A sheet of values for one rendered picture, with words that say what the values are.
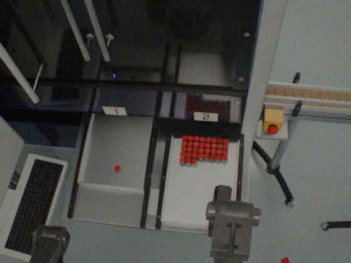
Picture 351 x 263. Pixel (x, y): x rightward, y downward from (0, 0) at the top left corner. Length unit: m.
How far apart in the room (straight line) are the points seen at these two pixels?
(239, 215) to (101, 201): 0.83
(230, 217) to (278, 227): 1.63
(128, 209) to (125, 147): 0.25
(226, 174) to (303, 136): 1.19
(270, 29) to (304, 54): 1.95
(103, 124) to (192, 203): 0.49
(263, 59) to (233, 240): 0.57
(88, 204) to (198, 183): 0.43
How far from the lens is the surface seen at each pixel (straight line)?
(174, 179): 1.53
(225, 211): 0.81
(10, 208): 1.76
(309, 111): 1.65
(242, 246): 0.78
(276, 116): 1.49
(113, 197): 1.54
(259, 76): 1.23
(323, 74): 2.93
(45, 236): 1.04
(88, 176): 1.59
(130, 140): 1.61
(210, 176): 1.53
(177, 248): 2.36
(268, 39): 1.09
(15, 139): 1.76
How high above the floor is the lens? 2.33
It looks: 64 degrees down
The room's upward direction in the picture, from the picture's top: 7 degrees counter-clockwise
